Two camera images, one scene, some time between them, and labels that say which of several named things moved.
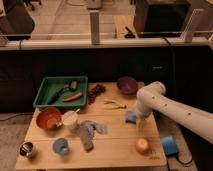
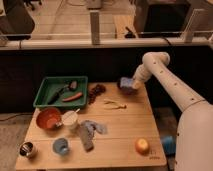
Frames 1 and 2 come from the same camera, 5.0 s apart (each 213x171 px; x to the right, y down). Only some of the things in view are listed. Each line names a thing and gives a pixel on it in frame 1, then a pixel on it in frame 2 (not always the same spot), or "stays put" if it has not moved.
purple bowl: [127, 85] stays put
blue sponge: [130, 117] -> [126, 82]
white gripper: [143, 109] -> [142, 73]
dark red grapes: [94, 92] stays put
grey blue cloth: [87, 132] stays put
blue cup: [60, 146] stays put
